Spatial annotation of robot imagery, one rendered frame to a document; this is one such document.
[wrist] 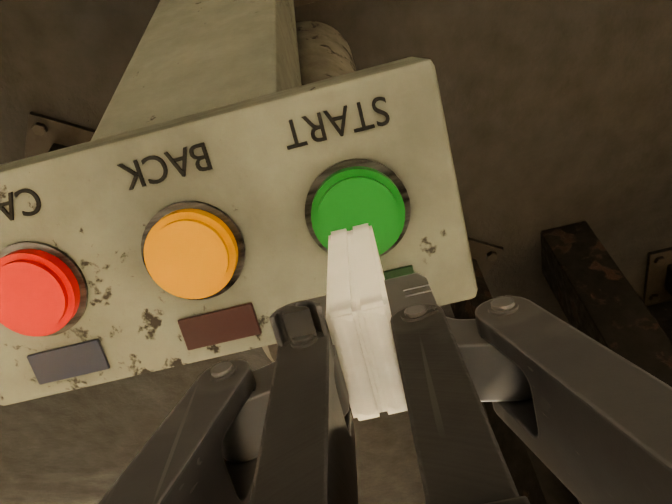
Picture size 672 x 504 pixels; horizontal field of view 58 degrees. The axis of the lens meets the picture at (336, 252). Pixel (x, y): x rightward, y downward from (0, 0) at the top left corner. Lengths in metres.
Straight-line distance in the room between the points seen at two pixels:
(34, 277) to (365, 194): 0.15
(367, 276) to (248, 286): 0.13
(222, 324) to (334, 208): 0.08
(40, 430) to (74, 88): 0.79
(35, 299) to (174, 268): 0.06
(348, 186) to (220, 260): 0.06
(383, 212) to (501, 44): 0.68
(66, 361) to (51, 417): 1.11
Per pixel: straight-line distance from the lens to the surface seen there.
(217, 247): 0.26
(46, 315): 0.30
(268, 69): 0.34
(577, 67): 0.97
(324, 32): 0.82
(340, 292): 0.15
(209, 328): 0.29
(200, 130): 0.26
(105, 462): 1.53
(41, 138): 0.97
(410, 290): 0.16
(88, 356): 0.31
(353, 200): 0.25
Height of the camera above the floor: 0.82
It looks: 52 degrees down
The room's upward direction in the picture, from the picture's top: 172 degrees clockwise
